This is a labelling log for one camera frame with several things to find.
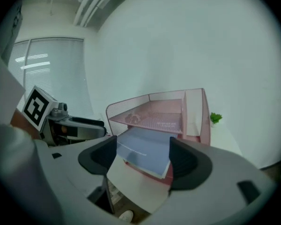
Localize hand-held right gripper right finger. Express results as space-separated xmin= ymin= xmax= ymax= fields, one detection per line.
xmin=168 ymin=136 xmax=280 ymax=210

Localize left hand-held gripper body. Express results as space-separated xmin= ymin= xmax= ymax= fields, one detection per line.
xmin=22 ymin=85 xmax=78 ymax=147

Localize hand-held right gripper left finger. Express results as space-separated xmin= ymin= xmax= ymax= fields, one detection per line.
xmin=34 ymin=135 xmax=118 ymax=198

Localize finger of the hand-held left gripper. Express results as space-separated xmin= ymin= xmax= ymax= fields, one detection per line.
xmin=71 ymin=116 xmax=108 ymax=140

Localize blue-grey notebook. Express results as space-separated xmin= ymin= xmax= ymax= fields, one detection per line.
xmin=116 ymin=127 xmax=178 ymax=179

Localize pink mesh desk organizer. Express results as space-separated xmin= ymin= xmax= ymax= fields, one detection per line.
xmin=105 ymin=87 xmax=212 ymax=185

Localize person's left forearm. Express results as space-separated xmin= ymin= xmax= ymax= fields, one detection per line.
xmin=10 ymin=108 xmax=42 ymax=140

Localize white window blinds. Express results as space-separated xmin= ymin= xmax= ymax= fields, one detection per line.
xmin=8 ymin=37 xmax=95 ymax=124

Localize dark table leg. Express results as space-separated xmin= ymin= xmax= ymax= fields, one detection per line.
xmin=87 ymin=174 xmax=116 ymax=215

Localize small green potted plant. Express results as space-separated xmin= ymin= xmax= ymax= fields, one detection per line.
xmin=209 ymin=112 xmax=223 ymax=128

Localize person's white shirt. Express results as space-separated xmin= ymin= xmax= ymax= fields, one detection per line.
xmin=0 ymin=120 xmax=66 ymax=225

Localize person's white shoe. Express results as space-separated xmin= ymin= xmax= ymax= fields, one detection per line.
xmin=118 ymin=210 xmax=134 ymax=221

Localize white ceiling light strips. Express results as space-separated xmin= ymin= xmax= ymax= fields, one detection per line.
xmin=73 ymin=0 xmax=146 ymax=28

